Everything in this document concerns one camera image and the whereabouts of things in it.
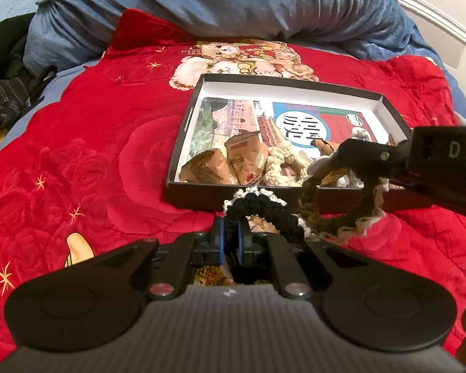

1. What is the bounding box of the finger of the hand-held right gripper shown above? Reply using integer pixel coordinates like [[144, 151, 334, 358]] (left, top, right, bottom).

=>
[[335, 138, 413, 180]]

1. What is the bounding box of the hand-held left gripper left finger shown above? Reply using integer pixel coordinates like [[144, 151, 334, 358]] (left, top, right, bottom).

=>
[[64, 218, 226, 301]]

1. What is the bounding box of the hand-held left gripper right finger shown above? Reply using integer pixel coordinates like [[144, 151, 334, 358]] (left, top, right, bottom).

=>
[[236, 221, 393, 301]]

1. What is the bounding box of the brown snack packet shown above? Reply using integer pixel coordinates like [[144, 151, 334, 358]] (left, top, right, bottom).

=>
[[180, 148, 228, 184], [224, 132, 271, 186], [313, 139, 340, 156]]

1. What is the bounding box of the black lace-edged scrunchie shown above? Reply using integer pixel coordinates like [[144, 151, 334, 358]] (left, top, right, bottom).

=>
[[222, 187, 307, 285]]

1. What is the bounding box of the olive lace-edged scrunchie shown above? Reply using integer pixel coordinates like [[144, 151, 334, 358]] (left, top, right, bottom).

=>
[[297, 169, 390, 242]]

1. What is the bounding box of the cream scrunchie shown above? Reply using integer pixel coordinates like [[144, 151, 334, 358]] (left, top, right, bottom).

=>
[[263, 142, 312, 188]]

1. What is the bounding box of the black shallow box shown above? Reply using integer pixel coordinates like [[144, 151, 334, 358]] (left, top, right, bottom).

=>
[[162, 73, 432, 215]]

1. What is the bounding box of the printed booklet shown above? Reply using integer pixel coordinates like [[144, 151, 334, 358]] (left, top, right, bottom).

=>
[[196, 97, 378, 164]]

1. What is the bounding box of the red printed blanket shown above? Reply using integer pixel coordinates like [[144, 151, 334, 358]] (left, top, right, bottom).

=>
[[0, 8, 466, 366]]

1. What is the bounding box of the white headboard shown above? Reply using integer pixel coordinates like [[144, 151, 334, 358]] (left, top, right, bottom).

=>
[[353, 0, 466, 71]]

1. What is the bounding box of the blue duvet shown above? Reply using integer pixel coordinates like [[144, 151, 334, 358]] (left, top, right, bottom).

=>
[[23, 0, 466, 113]]

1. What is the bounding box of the black clothing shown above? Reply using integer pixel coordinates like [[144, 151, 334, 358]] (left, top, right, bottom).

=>
[[0, 12, 57, 133]]

